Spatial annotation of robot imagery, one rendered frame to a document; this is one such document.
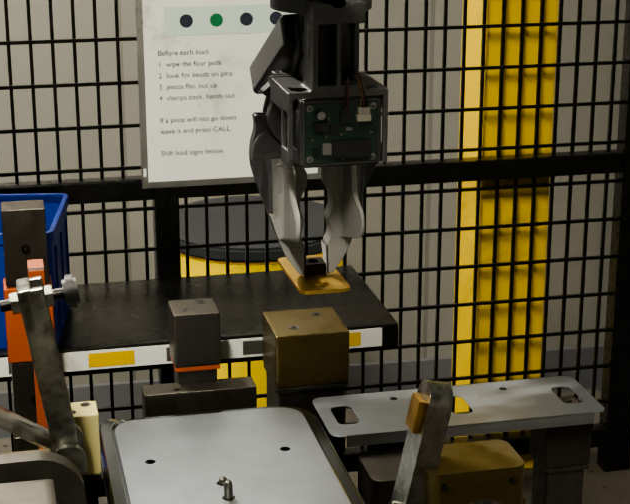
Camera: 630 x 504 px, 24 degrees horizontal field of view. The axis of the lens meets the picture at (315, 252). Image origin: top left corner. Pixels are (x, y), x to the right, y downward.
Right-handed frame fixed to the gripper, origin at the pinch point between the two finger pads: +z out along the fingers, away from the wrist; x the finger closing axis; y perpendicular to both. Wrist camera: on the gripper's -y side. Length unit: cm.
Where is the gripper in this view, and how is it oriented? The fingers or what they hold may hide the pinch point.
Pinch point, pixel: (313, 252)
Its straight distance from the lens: 109.2
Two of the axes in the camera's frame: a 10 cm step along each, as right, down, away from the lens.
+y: 2.4, 3.0, -9.2
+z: 0.0, 9.5, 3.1
